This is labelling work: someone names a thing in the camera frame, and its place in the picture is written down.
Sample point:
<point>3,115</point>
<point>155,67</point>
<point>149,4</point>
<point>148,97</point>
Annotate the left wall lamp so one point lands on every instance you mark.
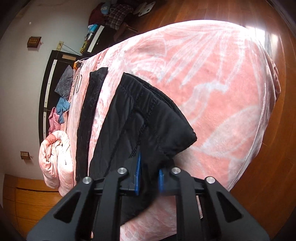
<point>25,155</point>

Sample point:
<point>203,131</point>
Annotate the dark red bag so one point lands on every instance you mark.
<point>97,17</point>

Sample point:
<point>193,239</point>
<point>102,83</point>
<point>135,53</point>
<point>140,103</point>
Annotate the wooden wardrobe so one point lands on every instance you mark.
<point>26,201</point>

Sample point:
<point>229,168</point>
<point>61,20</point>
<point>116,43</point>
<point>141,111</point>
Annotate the black nightstand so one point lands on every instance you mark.
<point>100,40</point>

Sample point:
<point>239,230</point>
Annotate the plaid cloth on chair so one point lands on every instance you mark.
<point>117,15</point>

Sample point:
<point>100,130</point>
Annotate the right wall lamp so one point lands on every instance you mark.
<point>34,42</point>

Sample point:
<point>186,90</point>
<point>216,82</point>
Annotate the pink garment at headboard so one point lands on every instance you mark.
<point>53,118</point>

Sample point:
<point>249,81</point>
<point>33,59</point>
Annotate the folded pink quilt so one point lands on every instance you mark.
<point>56,162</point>

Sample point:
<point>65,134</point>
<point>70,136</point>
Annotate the pink patterned bed sheet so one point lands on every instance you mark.
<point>217,73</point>

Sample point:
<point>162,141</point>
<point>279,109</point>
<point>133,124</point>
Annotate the wall lamp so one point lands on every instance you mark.
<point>34,42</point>
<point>25,155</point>

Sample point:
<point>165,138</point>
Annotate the wall power outlet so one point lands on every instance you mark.
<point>59,46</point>

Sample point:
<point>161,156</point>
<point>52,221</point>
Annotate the blue garment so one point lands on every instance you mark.
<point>62,107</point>

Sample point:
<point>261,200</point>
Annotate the black padded pants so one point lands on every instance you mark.
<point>140,119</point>

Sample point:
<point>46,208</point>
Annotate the black wooden headboard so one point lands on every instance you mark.
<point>57,63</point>

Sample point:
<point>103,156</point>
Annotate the grey pillow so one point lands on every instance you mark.
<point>64,85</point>

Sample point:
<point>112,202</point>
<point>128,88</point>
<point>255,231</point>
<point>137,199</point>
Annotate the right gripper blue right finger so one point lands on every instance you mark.
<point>166,181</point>

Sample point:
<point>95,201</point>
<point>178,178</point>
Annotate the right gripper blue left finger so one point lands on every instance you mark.
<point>133,165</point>

